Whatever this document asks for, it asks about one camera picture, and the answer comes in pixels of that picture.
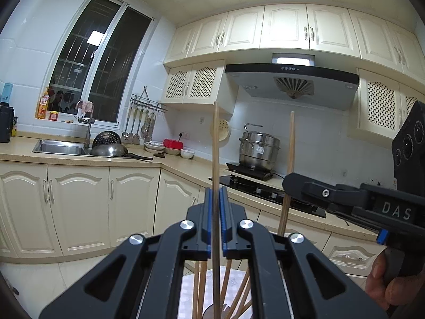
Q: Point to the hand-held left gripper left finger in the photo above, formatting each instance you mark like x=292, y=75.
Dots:
x=208, y=226

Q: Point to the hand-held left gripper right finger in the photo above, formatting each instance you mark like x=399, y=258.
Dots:
x=225, y=226

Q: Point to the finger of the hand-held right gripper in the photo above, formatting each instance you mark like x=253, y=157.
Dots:
x=308, y=189

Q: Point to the wooden chopstick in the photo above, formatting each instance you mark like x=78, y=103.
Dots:
x=289, y=146
x=216, y=146

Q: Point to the person's right hand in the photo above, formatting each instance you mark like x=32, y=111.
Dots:
x=391, y=289

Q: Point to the black gas hob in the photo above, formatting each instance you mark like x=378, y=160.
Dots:
x=259, y=189

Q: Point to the bundle of chopsticks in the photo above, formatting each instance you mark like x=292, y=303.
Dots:
x=226, y=279

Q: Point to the black induction cooker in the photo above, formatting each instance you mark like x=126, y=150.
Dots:
x=249, y=171

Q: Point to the stainless steel stockpot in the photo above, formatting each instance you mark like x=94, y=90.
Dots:
x=259, y=149

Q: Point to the white bowl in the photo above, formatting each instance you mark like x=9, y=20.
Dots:
x=187, y=154

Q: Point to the pink checked tablecloth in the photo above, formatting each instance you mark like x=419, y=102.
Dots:
x=186, y=302

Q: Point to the black and steel range hood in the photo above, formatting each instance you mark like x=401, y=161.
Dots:
x=292, y=76

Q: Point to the cream lower kitchen cabinets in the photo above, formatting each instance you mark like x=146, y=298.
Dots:
x=79, y=206

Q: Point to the steel faucet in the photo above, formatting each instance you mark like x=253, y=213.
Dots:
x=88, y=133

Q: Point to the stainless steel sink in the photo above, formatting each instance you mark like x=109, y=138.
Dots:
x=56, y=148

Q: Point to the pink cloth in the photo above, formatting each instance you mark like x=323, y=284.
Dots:
x=85, y=106

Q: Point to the barred kitchen window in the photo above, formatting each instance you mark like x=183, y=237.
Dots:
x=109, y=73

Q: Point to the small red jar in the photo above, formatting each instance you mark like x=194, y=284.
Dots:
x=53, y=115

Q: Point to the yellow oil bottle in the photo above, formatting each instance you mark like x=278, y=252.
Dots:
x=42, y=106

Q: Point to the black countertop appliance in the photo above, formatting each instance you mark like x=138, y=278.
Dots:
x=6, y=123

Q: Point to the blue cup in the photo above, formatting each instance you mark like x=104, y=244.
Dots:
x=8, y=93

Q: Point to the wall socket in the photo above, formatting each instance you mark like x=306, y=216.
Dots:
x=184, y=136

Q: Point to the round cream wall board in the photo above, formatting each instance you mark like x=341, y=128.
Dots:
x=225, y=129

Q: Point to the wall rack with hanging utensils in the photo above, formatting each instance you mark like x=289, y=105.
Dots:
x=142, y=116

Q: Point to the cream upper wall cabinets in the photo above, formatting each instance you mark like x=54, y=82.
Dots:
x=285, y=26

